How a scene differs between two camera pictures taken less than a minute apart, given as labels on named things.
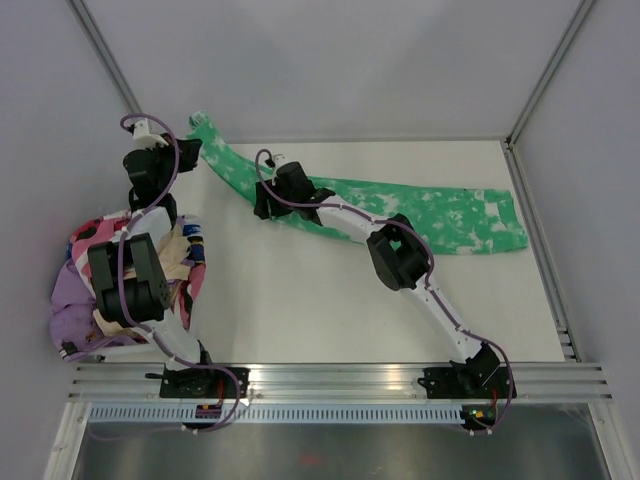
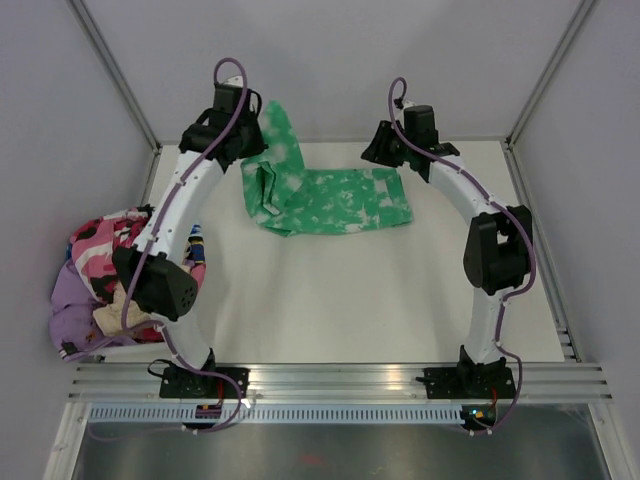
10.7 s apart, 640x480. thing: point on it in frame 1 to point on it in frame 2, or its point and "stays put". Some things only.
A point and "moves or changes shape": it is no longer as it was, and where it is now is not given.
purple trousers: x=75 y=329 stays put
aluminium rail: x=569 y=382 stays put
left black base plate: x=202 y=383 stays put
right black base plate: x=466 y=382 stays put
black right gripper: x=261 y=208 to x=376 y=151
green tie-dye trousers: x=453 y=221 moves or changes shape
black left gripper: x=188 y=154 to x=258 y=145
